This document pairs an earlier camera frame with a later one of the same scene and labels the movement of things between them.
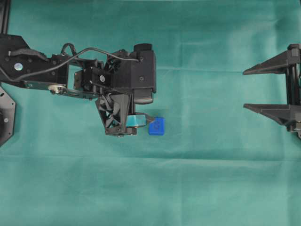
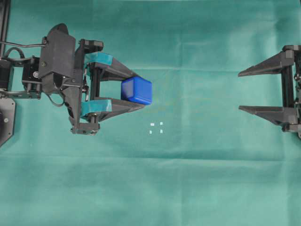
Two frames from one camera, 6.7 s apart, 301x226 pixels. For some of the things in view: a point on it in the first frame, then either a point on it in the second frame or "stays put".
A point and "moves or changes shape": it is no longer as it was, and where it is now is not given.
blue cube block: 156,127 moves or changes shape
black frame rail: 4,13 stays put
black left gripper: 117,108 → 110,69
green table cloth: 217,164 stays put
